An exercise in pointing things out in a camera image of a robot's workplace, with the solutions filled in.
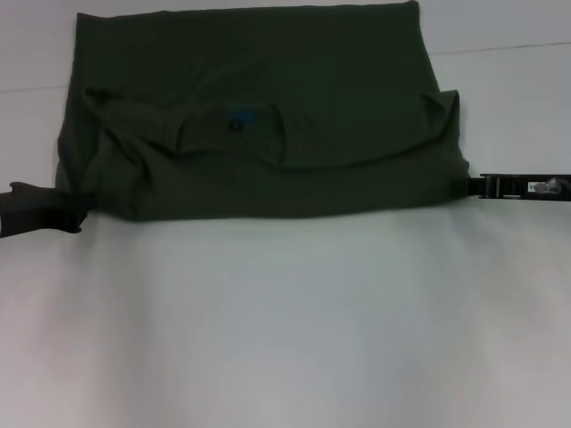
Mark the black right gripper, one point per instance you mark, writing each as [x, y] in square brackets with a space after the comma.
[542, 186]

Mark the dark green FREE! t-shirt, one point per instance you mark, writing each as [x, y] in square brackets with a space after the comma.
[259, 134]

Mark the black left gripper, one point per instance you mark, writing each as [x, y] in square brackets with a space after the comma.
[31, 209]

